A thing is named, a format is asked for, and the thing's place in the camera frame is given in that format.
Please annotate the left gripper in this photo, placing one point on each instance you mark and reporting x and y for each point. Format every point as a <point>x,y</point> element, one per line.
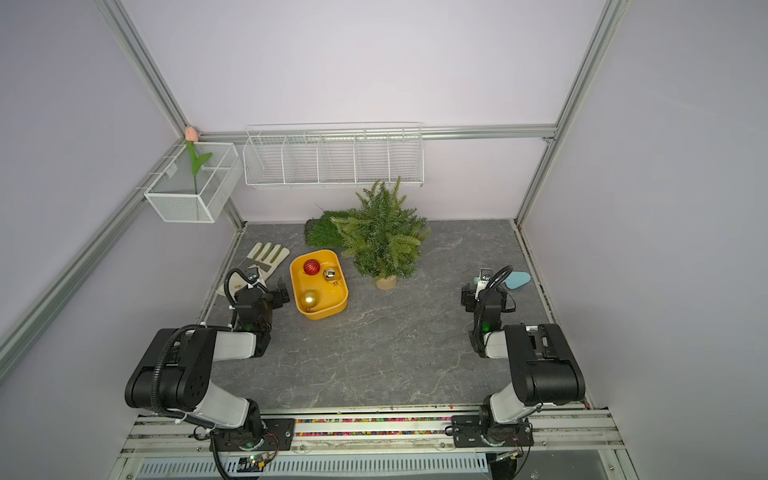
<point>275,295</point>

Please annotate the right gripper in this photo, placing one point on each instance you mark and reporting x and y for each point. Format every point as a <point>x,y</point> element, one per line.
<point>468,298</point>

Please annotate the matte gold ornament ball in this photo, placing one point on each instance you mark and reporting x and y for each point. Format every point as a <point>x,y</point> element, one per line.
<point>309,299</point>

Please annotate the red ribbed ornament ball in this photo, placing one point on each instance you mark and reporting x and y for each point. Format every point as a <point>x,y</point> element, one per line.
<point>312,267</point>

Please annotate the yellow plastic tray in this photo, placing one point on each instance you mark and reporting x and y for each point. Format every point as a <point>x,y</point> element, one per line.
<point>334,295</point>

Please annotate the small green christmas tree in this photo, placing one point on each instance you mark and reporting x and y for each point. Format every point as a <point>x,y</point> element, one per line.
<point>382,235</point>

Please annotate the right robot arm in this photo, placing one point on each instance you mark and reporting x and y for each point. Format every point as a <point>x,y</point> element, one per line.
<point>542,367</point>

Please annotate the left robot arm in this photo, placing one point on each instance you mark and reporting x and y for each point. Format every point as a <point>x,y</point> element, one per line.
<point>173,377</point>

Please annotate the beige work glove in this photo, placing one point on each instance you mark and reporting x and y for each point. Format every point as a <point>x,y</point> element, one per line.
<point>267,256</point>

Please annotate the light blue flat object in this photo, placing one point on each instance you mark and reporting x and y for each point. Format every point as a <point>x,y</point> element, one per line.
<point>517,279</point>

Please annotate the green artificial grass mat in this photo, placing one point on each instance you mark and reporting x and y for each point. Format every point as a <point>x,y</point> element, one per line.
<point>322,232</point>

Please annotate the pink artificial tulip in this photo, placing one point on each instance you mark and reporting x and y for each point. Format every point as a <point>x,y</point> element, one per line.
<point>197,161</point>

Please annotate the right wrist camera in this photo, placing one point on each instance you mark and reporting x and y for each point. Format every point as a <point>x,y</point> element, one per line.
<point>484,278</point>

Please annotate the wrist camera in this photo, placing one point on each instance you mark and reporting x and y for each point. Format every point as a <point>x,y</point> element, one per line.
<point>253,275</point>
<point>484,278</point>

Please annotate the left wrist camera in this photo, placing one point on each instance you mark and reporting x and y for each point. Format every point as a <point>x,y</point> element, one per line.
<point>253,275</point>

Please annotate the white wire wall basket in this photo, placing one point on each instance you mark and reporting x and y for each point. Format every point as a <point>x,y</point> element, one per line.
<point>333,154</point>

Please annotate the white mesh wall box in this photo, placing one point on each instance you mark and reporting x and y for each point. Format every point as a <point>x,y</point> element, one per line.
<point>172,195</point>

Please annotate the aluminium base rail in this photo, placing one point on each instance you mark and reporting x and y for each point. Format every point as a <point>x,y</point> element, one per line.
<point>376,442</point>

